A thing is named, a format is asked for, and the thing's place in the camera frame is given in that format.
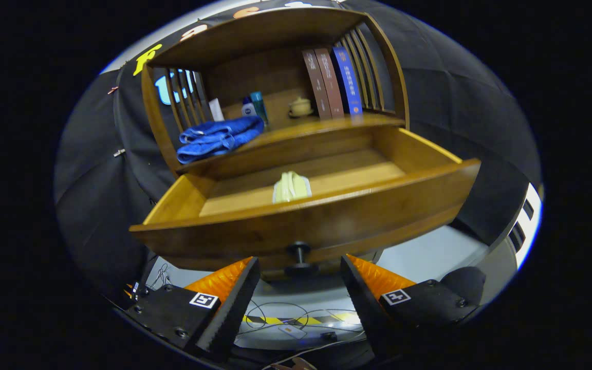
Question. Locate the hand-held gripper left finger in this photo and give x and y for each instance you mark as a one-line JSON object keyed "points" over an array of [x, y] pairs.
{"points": [[234, 308]]}

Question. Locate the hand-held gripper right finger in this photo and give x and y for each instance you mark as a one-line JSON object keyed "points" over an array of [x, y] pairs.
{"points": [[365, 303]]}

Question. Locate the wooden drawer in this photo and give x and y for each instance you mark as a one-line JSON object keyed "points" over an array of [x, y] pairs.
{"points": [[327, 226]]}

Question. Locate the pale green ornament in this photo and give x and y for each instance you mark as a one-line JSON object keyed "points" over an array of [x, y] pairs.
{"points": [[291, 187]]}

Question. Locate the wooden countertop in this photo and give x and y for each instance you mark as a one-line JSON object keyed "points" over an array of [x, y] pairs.
{"points": [[316, 128]]}

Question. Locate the wooden cabinet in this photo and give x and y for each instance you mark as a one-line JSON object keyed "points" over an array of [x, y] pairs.
{"points": [[255, 77]]}

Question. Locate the yellow and black floor tape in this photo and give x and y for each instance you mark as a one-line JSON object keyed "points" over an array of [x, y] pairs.
{"points": [[270, 320]]}

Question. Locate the small black device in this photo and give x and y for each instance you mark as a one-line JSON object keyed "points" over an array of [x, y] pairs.
{"points": [[329, 336]]}

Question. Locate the small white card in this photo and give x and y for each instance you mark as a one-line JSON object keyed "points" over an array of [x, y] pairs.
{"points": [[292, 331]]}

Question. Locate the blue towel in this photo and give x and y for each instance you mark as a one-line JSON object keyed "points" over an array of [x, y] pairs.
{"points": [[214, 141]]}

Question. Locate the black backdrop cloth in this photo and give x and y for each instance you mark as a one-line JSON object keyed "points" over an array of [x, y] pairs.
{"points": [[95, 205]]}

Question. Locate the white panel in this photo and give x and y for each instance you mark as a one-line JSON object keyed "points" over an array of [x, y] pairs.
{"points": [[527, 221]]}

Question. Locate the white and blue bottle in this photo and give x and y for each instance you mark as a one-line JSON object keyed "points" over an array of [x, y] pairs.
{"points": [[248, 108]]}

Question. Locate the teal bottle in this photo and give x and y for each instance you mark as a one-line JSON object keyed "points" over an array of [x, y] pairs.
{"points": [[260, 108]]}

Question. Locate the beige lidded teacup with saucer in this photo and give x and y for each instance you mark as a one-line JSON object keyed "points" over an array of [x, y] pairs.
{"points": [[300, 107]]}

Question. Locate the reddish brown book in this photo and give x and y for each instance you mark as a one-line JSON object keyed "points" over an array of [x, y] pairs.
{"points": [[330, 82]]}

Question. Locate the blue book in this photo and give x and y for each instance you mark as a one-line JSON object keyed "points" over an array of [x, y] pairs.
{"points": [[348, 79]]}

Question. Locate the small red clip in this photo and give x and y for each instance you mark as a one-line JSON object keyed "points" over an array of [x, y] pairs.
{"points": [[113, 90]]}

